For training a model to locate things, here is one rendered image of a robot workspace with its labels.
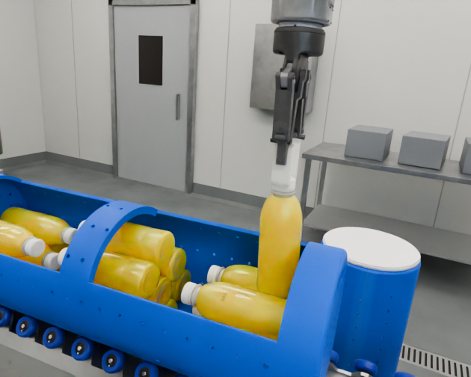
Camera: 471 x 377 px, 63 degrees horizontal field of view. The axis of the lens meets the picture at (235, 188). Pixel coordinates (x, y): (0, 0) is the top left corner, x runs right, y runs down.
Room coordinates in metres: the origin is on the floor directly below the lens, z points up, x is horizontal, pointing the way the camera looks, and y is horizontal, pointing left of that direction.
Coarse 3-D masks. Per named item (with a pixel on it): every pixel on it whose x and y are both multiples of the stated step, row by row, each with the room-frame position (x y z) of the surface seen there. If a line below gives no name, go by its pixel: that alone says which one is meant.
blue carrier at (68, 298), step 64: (0, 192) 0.93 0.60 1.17; (64, 192) 0.87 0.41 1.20; (0, 256) 0.66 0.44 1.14; (64, 256) 0.62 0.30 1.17; (192, 256) 0.81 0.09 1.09; (256, 256) 0.75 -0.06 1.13; (320, 256) 0.56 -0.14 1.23; (64, 320) 0.60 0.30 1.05; (128, 320) 0.54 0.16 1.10; (192, 320) 0.51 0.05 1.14; (320, 320) 0.46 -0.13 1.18
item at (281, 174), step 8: (288, 152) 0.59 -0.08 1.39; (288, 160) 0.58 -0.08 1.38; (272, 168) 0.59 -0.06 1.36; (280, 168) 0.59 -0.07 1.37; (288, 168) 0.58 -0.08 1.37; (272, 176) 0.59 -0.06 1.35; (280, 176) 0.59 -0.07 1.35; (288, 176) 0.58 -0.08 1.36; (272, 184) 0.59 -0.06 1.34; (280, 184) 0.59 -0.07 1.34; (288, 184) 0.58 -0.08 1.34
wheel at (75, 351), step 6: (78, 342) 0.63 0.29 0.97; (84, 342) 0.63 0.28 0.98; (90, 342) 0.63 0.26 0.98; (72, 348) 0.63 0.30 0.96; (78, 348) 0.62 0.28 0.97; (84, 348) 0.62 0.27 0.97; (90, 348) 0.62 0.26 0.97; (72, 354) 0.62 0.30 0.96; (78, 354) 0.62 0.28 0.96; (84, 354) 0.62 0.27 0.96; (90, 354) 0.62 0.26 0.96; (78, 360) 0.61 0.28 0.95; (84, 360) 0.62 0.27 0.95
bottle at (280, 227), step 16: (272, 192) 0.60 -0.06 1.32; (288, 192) 0.60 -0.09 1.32; (272, 208) 0.59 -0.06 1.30; (288, 208) 0.58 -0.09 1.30; (272, 224) 0.58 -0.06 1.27; (288, 224) 0.58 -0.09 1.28; (272, 240) 0.58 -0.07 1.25; (288, 240) 0.58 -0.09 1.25; (272, 256) 0.58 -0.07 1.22; (288, 256) 0.58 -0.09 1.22; (272, 272) 0.58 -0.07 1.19; (288, 272) 0.58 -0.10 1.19; (272, 288) 0.58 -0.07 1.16; (288, 288) 0.58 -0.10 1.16
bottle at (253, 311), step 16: (208, 288) 0.58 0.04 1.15; (224, 288) 0.57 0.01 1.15; (240, 288) 0.58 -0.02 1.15; (192, 304) 0.58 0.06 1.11; (208, 304) 0.56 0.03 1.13; (224, 304) 0.55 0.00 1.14; (240, 304) 0.54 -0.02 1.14; (256, 304) 0.54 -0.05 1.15; (272, 304) 0.54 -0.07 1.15; (224, 320) 0.54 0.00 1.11; (240, 320) 0.53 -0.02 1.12; (256, 320) 0.52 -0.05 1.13; (272, 320) 0.52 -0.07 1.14; (272, 336) 0.51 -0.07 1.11
